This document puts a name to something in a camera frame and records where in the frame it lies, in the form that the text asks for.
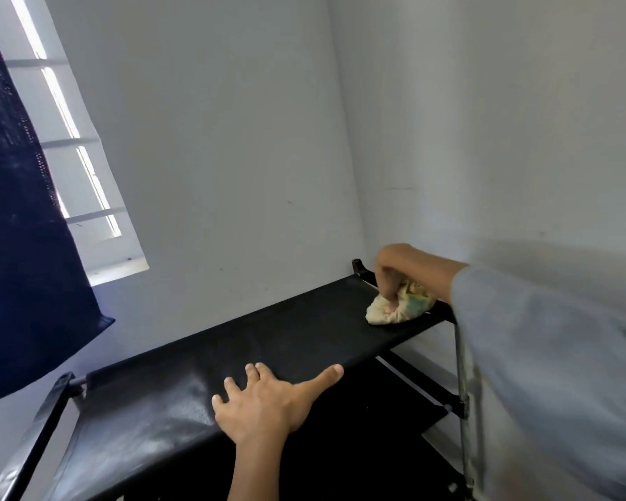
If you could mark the person's left hand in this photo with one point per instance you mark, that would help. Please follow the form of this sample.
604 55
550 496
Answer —
266 409

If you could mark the person's right hand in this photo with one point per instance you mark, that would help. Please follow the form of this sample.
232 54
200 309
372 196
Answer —
401 266

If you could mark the person's left little finger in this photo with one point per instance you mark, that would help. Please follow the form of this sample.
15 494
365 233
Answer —
219 405

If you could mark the person's left thumb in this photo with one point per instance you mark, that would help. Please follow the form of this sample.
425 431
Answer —
322 380

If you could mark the person's right fingers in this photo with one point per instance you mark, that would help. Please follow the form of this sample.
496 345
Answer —
390 297

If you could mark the person's left middle finger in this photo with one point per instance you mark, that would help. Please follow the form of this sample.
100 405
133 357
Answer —
251 376

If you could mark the pale yellow cleaning cloth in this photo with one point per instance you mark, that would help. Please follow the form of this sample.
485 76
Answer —
411 305

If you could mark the person's left forearm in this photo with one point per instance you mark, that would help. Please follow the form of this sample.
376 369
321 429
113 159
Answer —
263 467

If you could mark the person's right forearm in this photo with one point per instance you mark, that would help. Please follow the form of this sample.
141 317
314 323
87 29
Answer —
542 359

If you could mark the black shelf rack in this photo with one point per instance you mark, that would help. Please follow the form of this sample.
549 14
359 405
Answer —
177 386

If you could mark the dark blue curtain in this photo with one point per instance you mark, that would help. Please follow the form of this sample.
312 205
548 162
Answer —
21 245

